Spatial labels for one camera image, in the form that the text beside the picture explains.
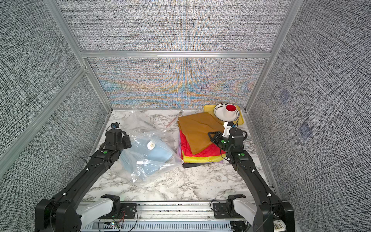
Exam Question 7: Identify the yellow-green shorts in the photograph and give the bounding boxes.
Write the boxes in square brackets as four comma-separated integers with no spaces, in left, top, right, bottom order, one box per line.
[181,152,226,163]

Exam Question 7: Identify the clear plastic vacuum bag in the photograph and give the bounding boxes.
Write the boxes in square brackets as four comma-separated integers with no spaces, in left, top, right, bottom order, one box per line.
[116,108,183,184]

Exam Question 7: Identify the black trousers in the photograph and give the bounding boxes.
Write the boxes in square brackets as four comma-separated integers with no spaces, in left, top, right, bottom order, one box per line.
[182,162,212,169]

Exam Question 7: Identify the white slotted cable duct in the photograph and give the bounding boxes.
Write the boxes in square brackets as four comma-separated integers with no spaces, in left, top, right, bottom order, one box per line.
[82,221,233,232]

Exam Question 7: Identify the white cup red inside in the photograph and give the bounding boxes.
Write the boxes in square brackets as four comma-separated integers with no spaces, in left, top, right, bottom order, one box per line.
[224,104,237,118]

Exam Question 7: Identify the red textured garment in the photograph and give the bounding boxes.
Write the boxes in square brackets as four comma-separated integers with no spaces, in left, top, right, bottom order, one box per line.
[179,130,226,158]

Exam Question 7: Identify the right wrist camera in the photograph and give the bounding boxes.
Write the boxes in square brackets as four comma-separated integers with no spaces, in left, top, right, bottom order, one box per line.
[223,121,235,138]

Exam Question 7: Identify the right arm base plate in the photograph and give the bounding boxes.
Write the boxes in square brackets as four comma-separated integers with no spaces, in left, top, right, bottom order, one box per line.
[210,201,243,219]

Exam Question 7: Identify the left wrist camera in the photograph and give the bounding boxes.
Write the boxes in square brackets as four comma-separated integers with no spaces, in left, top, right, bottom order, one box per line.
[111,122,120,130]

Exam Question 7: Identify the purple garment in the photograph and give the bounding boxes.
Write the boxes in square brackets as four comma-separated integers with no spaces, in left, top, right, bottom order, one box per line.
[177,139,183,159]

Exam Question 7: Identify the aluminium front rail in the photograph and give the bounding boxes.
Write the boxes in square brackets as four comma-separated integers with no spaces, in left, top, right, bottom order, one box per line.
[52,200,296,222]

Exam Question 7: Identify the mustard brown trousers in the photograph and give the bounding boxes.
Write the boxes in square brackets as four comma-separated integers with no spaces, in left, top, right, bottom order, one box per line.
[178,112,224,154]

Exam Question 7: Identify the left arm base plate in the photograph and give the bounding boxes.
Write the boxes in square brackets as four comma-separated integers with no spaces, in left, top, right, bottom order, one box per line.
[99,203,138,221]

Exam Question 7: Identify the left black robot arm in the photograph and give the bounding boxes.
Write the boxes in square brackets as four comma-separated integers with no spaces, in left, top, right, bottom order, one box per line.
[35,127,131,232]

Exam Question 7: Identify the yellow plastic tray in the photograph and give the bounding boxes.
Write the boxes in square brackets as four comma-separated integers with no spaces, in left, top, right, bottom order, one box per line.
[203,105,244,125]

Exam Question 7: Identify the white patterned bowl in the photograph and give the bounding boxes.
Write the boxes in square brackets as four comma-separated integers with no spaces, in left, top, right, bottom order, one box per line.
[214,103,240,122]

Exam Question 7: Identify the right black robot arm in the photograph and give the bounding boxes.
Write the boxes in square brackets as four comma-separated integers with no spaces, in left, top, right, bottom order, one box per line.
[208,128,295,232]

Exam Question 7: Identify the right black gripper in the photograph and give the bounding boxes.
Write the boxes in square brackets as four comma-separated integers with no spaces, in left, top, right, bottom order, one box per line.
[208,131,234,155]

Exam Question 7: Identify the light blue trousers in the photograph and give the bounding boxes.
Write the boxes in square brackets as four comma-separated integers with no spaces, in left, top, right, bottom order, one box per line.
[119,135,174,182]

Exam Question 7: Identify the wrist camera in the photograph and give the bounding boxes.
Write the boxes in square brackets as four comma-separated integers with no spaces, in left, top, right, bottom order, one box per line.
[223,121,235,138]
[111,122,120,130]

